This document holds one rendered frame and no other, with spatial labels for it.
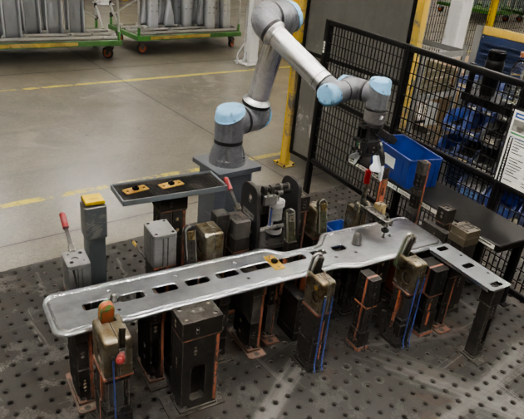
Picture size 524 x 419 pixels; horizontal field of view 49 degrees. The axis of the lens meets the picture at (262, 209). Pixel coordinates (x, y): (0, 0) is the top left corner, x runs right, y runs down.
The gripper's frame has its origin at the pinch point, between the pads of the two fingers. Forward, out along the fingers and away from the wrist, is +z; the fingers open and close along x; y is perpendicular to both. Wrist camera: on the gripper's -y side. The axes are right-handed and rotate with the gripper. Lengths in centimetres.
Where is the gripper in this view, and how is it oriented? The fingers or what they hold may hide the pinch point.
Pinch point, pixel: (368, 173)
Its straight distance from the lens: 215.5
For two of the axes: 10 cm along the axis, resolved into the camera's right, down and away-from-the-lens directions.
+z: -0.9, 8.9, 4.5
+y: -8.6, 1.5, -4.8
